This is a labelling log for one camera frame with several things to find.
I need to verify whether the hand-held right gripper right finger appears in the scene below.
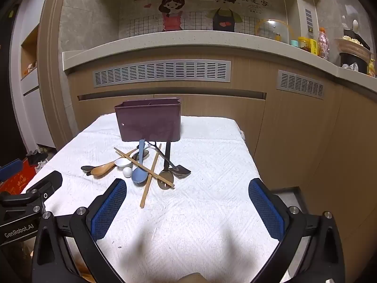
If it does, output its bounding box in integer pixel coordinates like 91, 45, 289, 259
248, 178, 345, 283

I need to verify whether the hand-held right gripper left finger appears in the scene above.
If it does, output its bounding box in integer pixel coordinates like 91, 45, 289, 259
31, 178, 127, 283

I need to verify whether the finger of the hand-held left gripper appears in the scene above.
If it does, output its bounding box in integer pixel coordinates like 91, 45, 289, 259
0, 159, 23, 180
0, 171, 63, 213

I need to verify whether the wooden spoon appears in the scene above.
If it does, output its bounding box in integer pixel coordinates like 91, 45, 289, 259
90, 150, 137, 178

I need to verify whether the wooden chopstick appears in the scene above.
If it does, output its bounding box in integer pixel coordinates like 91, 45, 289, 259
114, 147, 175, 188
139, 143, 162, 208

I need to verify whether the blue plastic spoon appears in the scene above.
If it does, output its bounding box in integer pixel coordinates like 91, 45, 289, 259
131, 139, 149, 186

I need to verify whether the white ceramic spoon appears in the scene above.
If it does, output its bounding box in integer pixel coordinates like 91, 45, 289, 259
114, 158, 134, 178

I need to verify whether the black shovel-shaped spoon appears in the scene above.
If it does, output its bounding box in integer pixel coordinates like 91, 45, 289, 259
164, 141, 191, 178

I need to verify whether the purple utensil holder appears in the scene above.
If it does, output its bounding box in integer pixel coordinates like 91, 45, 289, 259
114, 97, 184, 142

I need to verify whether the red box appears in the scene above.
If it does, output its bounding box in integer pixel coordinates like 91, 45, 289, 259
0, 161, 37, 201

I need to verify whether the white shelf unit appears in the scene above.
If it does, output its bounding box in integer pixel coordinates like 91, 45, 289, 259
10, 24, 56, 154

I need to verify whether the white quilted towel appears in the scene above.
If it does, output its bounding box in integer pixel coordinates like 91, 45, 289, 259
18, 115, 280, 283

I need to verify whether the short grey vent grille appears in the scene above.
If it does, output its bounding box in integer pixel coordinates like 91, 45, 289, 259
277, 70, 326, 99

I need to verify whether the long grey vent grille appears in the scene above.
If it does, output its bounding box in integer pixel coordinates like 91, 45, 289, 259
93, 60, 232, 88

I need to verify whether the yellow bottle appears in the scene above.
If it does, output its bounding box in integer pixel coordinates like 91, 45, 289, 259
308, 28, 319, 55

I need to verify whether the black pot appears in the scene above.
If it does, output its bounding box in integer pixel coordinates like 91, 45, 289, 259
339, 52, 369, 75

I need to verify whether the pink bottle with orange cap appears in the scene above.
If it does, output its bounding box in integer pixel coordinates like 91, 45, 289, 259
318, 27, 330, 59

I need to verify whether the beige stone counter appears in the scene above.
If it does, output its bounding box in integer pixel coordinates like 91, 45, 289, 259
62, 30, 377, 87

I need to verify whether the glass pot lid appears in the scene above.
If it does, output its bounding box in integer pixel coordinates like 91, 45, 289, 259
255, 19, 293, 43

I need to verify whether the beige patterned basin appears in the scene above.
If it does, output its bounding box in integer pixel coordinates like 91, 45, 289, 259
334, 37, 373, 62

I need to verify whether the cartoon wall poster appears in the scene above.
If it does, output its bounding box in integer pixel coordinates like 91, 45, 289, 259
119, 0, 287, 37

